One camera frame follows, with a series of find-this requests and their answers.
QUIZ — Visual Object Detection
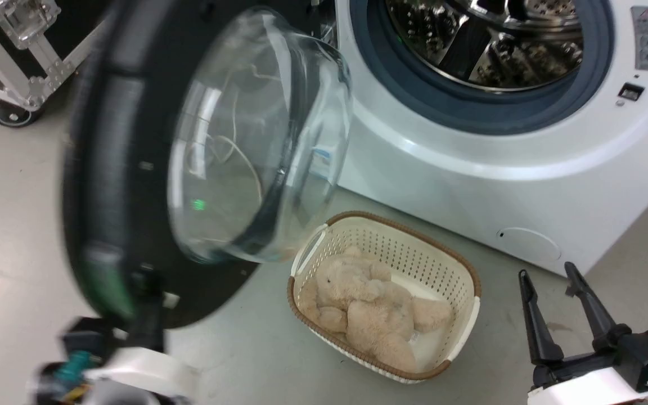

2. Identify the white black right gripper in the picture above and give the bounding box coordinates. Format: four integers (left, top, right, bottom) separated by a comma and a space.
518, 262, 648, 405

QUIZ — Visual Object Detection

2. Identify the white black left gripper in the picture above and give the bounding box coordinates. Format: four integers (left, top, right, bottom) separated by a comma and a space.
34, 265, 202, 405

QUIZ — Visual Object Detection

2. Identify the black washing machine door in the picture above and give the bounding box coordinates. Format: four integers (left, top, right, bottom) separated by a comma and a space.
62, 0, 354, 330

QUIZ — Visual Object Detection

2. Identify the white front-load washing machine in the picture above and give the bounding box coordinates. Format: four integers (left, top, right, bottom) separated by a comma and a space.
332, 0, 648, 277

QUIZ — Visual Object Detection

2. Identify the black door latch slot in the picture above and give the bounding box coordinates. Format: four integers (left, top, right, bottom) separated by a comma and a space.
618, 83, 646, 102

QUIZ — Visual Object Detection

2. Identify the steel washing machine drum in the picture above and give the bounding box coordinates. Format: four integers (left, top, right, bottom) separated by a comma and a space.
385, 0, 584, 92

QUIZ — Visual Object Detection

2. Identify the grey-blue rubber door gasket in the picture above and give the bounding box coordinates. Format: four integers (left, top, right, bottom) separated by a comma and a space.
349, 0, 616, 136

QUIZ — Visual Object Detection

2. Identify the round white filter cover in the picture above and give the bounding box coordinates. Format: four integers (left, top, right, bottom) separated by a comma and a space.
495, 227, 563, 263

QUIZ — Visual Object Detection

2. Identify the cream laundry basket brown rim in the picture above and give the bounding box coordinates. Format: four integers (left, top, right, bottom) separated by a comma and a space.
287, 210, 482, 385

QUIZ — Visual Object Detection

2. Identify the beige teddy bear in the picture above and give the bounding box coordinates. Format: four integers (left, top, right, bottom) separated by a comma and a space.
296, 245, 453, 374

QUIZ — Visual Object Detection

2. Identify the black caster wheel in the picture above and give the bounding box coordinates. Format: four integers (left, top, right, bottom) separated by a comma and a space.
0, 100, 44, 128

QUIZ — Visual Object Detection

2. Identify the metal wheeled cart frame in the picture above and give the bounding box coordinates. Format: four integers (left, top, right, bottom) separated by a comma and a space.
0, 0, 118, 111

